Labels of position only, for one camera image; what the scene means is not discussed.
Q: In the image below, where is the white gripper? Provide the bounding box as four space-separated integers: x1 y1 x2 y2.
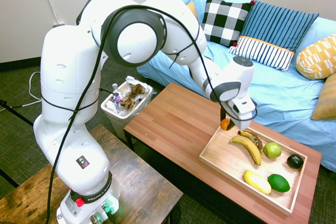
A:
219 95 258 131

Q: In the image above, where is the light wooden tray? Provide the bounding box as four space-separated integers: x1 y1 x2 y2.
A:
198 123 308 216

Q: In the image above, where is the brown overripe banana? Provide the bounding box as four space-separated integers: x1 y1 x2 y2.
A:
237 129 264 155

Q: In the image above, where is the yellow banana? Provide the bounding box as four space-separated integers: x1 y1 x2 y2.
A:
229 135 263 166

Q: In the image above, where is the green apple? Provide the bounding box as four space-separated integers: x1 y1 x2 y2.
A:
263 142 282 159

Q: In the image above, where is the reddish wooden coffee table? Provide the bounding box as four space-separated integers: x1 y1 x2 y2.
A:
123 82 322 224

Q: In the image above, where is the light blue covered sofa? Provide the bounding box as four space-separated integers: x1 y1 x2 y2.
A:
136 0 336 169

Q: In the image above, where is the yellow oblong squash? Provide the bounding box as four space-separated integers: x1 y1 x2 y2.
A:
243 170 272 195

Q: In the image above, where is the navy white striped pillow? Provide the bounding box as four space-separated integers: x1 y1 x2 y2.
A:
227 36 295 73

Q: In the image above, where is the dark avocado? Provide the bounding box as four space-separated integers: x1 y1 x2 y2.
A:
286 153 304 169

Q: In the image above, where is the green lime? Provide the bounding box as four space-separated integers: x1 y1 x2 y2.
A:
267 173 291 193

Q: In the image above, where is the crumpled brown paper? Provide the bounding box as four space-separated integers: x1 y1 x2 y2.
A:
120 83 146 110

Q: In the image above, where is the black white checked pillow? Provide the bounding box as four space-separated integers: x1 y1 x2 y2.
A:
199 0 256 48

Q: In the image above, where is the mustard woven pillow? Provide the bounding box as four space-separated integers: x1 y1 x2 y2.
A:
311 73 336 121

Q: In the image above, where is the crumpled white wrapper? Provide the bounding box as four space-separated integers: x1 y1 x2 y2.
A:
125 76 138 91

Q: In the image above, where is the dark rustic wooden table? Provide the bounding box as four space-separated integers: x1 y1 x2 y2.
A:
0 124 184 224

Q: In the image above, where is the white trash bin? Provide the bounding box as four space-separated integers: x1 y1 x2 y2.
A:
100 76 154 143

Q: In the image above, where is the yellow white patterned pillow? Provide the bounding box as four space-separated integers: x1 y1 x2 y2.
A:
296 34 336 80

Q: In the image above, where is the blue striped pillow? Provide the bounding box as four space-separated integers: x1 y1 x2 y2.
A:
237 0 320 53

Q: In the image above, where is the clear plastic bottle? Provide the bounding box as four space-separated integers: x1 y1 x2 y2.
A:
111 83 123 112

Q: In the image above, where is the plain yellow pillow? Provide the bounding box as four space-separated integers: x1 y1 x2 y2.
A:
186 0 198 19

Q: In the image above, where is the white floor cable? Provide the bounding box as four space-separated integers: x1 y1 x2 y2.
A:
28 71 43 108

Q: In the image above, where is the white wall cable conduit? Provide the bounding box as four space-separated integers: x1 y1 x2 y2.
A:
36 0 65 28

